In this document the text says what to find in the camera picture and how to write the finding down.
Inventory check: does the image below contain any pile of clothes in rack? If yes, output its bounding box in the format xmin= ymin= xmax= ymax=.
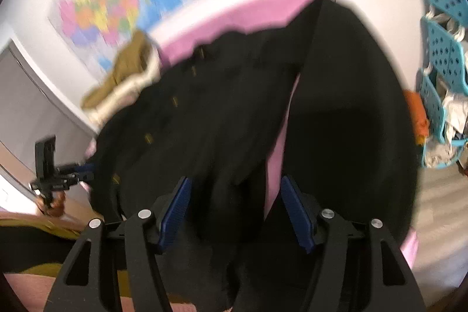
xmin=424 ymin=10 xmax=468 ymax=166

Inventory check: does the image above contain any pink sheet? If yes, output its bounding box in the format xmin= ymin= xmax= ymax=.
xmin=83 ymin=0 xmax=419 ymax=269

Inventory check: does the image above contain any grey cabinet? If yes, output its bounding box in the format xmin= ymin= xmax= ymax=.
xmin=0 ymin=37 xmax=100 ymax=154

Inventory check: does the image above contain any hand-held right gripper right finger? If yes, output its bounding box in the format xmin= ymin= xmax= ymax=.
xmin=280 ymin=175 xmax=426 ymax=312

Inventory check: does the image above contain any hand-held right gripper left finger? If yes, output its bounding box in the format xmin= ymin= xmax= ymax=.
xmin=44 ymin=176 xmax=194 ymax=312

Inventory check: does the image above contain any black garment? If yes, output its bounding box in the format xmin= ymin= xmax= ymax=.
xmin=86 ymin=0 xmax=421 ymax=312

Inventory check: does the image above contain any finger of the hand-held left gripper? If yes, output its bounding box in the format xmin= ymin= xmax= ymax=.
xmin=58 ymin=162 xmax=95 ymax=185

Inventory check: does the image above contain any olive garment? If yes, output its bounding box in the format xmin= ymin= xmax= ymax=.
xmin=80 ymin=30 xmax=153 ymax=110

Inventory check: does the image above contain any person's left hand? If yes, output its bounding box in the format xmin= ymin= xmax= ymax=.
xmin=46 ymin=189 xmax=68 ymax=218

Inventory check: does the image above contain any orange cloth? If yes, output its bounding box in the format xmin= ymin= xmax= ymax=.
xmin=403 ymin=89 xmax=431 ymax=145

